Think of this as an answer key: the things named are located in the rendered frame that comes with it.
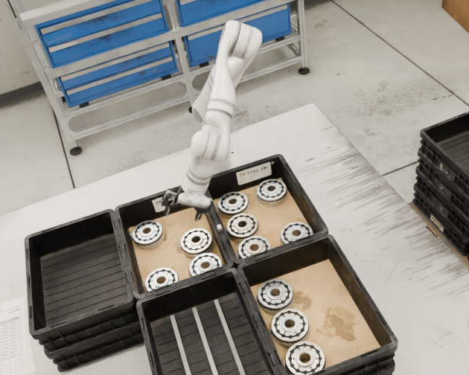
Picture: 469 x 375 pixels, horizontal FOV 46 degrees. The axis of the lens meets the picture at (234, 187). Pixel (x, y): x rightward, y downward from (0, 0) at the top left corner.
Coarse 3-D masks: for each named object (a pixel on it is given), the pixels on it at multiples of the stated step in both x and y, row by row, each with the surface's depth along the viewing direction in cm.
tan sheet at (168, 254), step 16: (192, 208) 193; (176, 224) 189; (192, 224) 188; (208, 224) 186; (176, 240) 183; (144, 256) 180; (160, 256) 179; (176, 256) 178; (144, 272) 176; (176, 272) 174
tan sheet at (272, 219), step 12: (240, 192) 195; (252, 192) 194; (288, 192) 192; (216, 204) 193; (252, 204) 190; (288, 204) 188; (264, 216) 186; (276, 216) 185; (288, 216) 184; (300, 216) 183; (264, 228) 182; (276, 228) 181; (276, 240) 177
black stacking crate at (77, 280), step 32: (96, 224) 185; (32, 256) 177; (64, 256) 186; (96, 256) 184; (32, 288) 165; (64, 288) 176; (96, 288) 174; (64, 320) 167; (96, 320) 158; (128, 320) 163
